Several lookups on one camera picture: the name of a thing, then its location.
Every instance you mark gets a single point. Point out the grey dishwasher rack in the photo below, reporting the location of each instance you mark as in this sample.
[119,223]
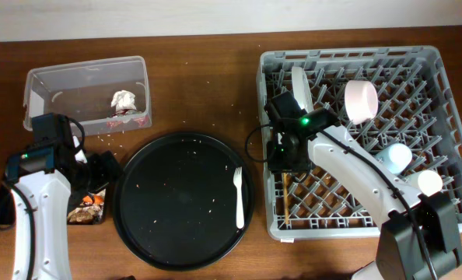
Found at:
[416,108]

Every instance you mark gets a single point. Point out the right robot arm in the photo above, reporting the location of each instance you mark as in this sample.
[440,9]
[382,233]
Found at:
[419,236]

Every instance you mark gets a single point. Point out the round black serving tray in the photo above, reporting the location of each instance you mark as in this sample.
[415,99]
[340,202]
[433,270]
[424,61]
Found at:
[175,206]

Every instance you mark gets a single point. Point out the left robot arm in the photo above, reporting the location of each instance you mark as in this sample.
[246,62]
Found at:
[46,184]

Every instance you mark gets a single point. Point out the red snack wrapper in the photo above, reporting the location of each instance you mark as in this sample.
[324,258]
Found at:
[125,116]

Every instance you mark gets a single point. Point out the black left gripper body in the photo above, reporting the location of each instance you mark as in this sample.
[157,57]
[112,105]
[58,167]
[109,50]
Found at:
[99,173]

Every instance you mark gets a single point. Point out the cream plastic cup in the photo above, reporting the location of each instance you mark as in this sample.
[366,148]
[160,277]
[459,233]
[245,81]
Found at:
[428,182]

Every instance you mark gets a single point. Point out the grey plate with food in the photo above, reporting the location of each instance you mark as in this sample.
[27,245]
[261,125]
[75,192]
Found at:
[301,89]

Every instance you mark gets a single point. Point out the black rectangular tray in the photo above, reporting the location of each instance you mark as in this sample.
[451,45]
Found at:
[7,210]

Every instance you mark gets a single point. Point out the wooden chopstick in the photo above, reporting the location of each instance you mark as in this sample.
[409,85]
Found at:
[285,184]

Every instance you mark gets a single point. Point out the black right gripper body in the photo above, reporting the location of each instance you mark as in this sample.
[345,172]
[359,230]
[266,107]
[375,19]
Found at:
[281,159]

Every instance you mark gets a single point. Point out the white tissue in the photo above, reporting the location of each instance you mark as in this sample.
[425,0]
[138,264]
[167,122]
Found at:
[123,100]

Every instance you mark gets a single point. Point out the orange carrot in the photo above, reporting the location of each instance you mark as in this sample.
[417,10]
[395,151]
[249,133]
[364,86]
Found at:
[92,199]

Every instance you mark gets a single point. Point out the light blue plastic cup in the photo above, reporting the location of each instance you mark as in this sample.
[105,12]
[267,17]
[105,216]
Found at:
[395,157]

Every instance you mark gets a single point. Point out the white plastic fork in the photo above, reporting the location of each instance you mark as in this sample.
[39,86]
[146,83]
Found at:
[237,181]

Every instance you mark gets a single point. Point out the clear plastic waste bin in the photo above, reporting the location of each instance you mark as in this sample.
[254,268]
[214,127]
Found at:
[84,90]

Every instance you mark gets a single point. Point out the pink shallow bowl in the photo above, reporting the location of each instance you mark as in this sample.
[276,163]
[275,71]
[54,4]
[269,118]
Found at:
[361,101]

